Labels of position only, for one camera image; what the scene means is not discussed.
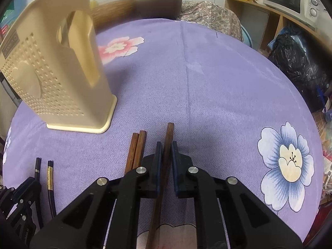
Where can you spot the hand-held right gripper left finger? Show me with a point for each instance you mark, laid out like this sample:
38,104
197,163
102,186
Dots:
158,166

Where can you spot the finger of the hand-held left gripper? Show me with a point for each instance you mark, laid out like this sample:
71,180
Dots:
28,186

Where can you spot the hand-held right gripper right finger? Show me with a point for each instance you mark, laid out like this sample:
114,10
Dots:
175,166

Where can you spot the dark chopstick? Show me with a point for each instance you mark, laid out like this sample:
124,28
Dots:
38,164
50,181

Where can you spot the brown wooden chopstick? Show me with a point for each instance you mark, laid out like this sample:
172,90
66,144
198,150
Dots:
140,145
131,150
169,132

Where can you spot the beige plastic utensil holder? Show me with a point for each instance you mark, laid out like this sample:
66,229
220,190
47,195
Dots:
51,83

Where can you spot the purple floral tablecloth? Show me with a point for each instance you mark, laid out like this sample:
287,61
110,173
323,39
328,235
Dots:
207,96

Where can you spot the light blue basin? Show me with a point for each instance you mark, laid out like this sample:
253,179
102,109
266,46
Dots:
247,37

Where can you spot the paisley patterned cloth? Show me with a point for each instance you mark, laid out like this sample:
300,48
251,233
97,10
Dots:
210,15

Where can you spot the black plastic bag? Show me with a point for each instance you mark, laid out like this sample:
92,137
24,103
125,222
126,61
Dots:
298,64

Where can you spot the woven basket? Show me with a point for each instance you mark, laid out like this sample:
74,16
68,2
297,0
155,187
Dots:
114,10

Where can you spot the wooden shelf unit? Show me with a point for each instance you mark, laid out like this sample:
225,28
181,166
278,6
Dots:
269,18

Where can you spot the yellow soap pump bottle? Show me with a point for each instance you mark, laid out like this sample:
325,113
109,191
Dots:
94,2

